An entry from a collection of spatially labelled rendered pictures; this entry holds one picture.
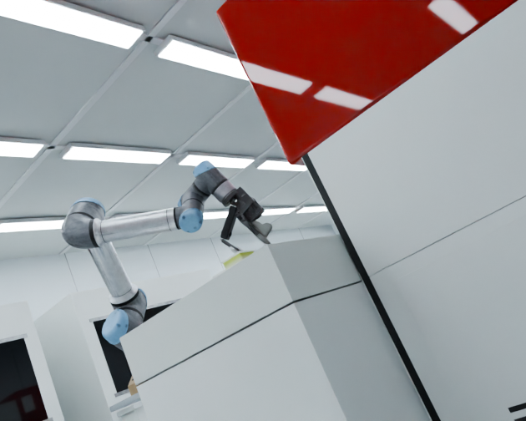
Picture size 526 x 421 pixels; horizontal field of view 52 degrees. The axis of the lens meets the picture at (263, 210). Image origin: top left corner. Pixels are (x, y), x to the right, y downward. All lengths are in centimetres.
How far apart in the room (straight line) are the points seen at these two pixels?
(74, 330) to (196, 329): 371
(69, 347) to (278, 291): 408
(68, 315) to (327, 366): 407
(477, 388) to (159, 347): 83
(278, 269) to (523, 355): 60
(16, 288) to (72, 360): 113
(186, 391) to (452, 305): 72
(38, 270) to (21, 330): 150
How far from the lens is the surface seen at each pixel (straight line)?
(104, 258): 203
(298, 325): 124
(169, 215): 176
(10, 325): 474
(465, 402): 150
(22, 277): 604
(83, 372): 511
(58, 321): 530
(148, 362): 161
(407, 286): 147
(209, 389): 146
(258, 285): 128
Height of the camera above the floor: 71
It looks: 15 degrees up
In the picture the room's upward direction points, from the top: 25 degrees counter-clockwise
